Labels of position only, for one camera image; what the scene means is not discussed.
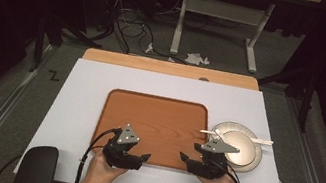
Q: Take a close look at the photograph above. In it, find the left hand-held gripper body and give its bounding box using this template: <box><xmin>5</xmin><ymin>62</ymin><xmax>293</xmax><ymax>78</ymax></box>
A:
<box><xmin>99</xmin><ymin>120</ymin><xmax>149</xmax><ymax>173</ymax></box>

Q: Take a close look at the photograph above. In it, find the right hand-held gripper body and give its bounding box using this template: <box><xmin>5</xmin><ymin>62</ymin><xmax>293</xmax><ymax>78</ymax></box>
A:
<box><xmin>184</xmin><ymin>134</ymin><xmax>242</xmax><ymax>183</ymax></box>

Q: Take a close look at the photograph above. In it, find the person's left hand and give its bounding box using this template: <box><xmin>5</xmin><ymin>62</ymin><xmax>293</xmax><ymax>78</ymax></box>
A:
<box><xmin>83</xmin><ymin>147</ymin><xmax>133</xmax><ymax>183</ymax></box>

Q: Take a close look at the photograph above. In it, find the brown wooden tray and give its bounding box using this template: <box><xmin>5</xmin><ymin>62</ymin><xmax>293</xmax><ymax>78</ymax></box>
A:
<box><xmin>88</xmin><ymin>85</ymin><xmax>214</xmax><ymax>175</ymax></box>

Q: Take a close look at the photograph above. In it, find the small beige plate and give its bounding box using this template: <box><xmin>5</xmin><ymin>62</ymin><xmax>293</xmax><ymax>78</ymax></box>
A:
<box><xmin>217</xmin><ymin>128</ymin><xmax>261</xmax><ymax>169</ymax></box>

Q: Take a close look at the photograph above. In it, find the large beige plate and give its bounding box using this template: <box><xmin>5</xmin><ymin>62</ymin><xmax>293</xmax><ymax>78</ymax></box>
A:
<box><xmin>204</xmin><ymin>118</ymin><xmax>268</xmax><ymax>177</ymax></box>

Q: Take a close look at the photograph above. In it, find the long white stick utensil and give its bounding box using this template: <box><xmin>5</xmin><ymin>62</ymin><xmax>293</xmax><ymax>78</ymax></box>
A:
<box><xmin>198</xmin><ymin>128</ymin><xmax>275</xmax><ymax>148</ymax></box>

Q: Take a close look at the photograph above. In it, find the white board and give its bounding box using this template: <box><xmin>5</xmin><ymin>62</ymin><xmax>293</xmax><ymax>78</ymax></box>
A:
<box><xmin>12</xmin><ymin>50</ymin><xmax>310</xmax><ymax>183</ymax></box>

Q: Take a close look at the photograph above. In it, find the black chair back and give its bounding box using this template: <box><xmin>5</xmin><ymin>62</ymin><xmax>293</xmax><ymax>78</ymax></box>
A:
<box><xmin>12</xmin><ymin>139</ymin><xmax>61</xmax><ymax>183</ymax></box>

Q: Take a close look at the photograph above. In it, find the wooden table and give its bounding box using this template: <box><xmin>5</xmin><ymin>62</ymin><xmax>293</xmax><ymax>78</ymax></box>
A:
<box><xmin>81</xmin><ymin>45</ymin><xmax>262</xmax><ymax>92</ymax></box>

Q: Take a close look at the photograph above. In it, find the crumpled white paper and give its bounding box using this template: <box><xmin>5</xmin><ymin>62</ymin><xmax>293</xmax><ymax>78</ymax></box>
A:
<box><xmin>183</xmin><ymin>50</ymin><xmax>212</xmax><ymax>69</ymax></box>

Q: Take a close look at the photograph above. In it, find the small white paper scrap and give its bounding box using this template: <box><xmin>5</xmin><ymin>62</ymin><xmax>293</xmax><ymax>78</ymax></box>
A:
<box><xmin>143</xmin><ymin>41</ymin><xmax>155</xmax><ymax>55</ymax></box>

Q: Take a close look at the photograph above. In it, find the black metal stand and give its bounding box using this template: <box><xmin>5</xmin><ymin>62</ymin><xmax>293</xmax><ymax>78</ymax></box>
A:
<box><xmin>27</xmin><ymin>10</ymin><xmax>107</xmax><ymax>85</ymax></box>
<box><xmin>249</xmin><ymin>59</ymin><xmax>321</xmax><ymax>134</ymax></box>

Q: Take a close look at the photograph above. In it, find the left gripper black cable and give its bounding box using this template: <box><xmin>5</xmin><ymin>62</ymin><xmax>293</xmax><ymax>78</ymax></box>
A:
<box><xmin>74</xmin><ymin>120</ymin><xmax>124</xmax><ymax>183</ymax></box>

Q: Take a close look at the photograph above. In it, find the thin black cable by chair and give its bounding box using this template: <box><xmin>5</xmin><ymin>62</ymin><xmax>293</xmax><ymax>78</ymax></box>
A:
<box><xmin>0</xmin><ymin>149</ymin><xmax>23</xmax><ymax>183</ymax></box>

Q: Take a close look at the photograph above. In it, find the tangle of floor cables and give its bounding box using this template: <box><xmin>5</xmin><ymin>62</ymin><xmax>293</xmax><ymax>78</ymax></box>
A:
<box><xmin>96</xmin><ymin>0</ymin><xmax>199</xmax><ymax>66</ymax></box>

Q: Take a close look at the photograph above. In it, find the white desk frame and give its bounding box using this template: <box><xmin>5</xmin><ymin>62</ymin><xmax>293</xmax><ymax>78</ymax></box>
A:
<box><xmin>168</xmin><ymin>0</ymin><xmax>277</xmax><ymax>76</ymax></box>

